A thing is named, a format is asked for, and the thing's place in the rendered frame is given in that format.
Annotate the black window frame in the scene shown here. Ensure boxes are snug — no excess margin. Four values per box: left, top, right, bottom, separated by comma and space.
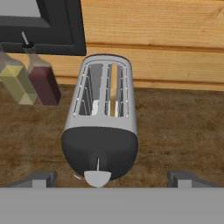
0, 0, 88, 57

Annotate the slice of bread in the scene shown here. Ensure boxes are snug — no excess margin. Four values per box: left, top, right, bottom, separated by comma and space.
109, 62, 119, 117

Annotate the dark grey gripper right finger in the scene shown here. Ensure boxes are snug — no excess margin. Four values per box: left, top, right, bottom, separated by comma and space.
166, 171, 224, 189

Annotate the bottle of dark red vinegar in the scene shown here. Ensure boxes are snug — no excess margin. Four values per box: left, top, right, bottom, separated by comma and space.
21, 31, 62, 107

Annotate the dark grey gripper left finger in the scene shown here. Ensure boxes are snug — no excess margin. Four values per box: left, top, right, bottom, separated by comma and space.
0, 171, 58, 189

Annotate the grey toaster lever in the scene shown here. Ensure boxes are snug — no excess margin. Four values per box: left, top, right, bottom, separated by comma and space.
83, 171, 112, 188

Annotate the bottle of yellow oil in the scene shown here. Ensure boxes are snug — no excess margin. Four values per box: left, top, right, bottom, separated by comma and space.
0, 43, 39, 106

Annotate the silver and black toaster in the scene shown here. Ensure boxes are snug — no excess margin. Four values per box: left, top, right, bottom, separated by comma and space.
60, 53, 139, 182

